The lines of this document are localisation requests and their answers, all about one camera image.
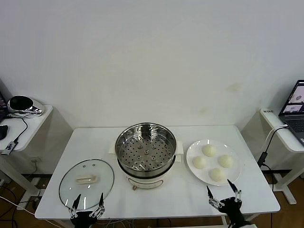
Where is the white round plate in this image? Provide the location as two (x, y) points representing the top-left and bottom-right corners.
(186, 139), (243, 186)

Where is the thin black cable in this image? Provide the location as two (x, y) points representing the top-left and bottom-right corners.
(7, 114), (28, 143)

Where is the grey laptop cable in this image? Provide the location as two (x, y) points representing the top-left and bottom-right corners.
(261, 124), (289, 155)

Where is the perforated steel steamer basket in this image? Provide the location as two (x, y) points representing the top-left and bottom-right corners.
(115, 122), (178, 172)

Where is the black computer mouse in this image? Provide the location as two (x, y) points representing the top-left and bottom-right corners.
(0, 124), (9, 140)

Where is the white steamed baozi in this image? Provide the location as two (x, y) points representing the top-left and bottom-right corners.
(192, 156), (208, 170)
(218, 154), (235, 168)
(209, 168), (227, 184)
(202, 144), (217, 157)

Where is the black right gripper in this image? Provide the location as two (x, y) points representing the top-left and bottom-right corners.
(206, 179), (253, 228)

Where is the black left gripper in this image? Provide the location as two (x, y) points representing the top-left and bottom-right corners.
(68, 192), (106, 228)

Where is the small grey usb hub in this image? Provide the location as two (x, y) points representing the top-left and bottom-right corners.
(1, 140), (19, 155)

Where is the shiny chrome headset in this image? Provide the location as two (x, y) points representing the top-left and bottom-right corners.
(7, 95), (46, 116)

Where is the grey open laptop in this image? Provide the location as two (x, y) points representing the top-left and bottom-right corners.
(278, 79), (304, 146)

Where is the white side table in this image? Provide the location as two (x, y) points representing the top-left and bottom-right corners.
(259, 108), (304, 205)
(0, 104), (53, 198)

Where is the round glass lid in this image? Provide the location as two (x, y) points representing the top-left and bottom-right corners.
(58, 159), (115, 210)

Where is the black cable adapter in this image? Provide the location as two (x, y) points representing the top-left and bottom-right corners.
(258, 152), (268, 167)

